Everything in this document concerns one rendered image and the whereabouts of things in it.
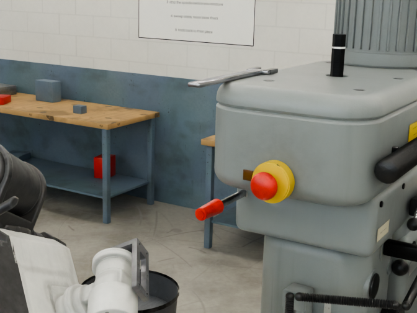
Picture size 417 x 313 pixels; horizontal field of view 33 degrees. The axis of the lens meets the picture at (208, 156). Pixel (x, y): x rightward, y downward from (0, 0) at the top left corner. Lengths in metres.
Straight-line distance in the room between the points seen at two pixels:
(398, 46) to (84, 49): 5.85
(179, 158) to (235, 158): 5.47
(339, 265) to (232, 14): 5.00
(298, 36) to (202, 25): 0.91
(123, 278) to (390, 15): 0.68
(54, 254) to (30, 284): 0.09
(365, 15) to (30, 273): 0.75
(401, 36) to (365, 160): 0.40
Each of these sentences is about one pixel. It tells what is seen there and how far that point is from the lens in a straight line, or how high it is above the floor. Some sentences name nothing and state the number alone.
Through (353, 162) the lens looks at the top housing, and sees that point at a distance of 0.99.
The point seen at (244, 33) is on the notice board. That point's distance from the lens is 6.02.
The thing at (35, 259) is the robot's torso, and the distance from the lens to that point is 1.01.
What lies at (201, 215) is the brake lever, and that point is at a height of 1.70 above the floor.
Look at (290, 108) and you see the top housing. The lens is 0.99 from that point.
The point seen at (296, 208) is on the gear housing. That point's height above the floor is 1.69.
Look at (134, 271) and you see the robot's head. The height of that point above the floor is 1.66.
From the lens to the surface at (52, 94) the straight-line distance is 6.92.
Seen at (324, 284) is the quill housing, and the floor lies 1.56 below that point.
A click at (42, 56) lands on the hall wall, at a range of 7.41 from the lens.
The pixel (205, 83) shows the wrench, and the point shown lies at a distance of 1.00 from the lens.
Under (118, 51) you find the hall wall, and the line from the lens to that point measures 6.77.
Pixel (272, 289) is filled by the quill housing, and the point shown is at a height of 1.52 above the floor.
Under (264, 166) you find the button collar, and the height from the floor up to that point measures 1.78.
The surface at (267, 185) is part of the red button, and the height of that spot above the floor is 1.76.
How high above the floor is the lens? 2.03
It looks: 14 degrees down
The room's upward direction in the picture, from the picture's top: 2 degrees clockwise
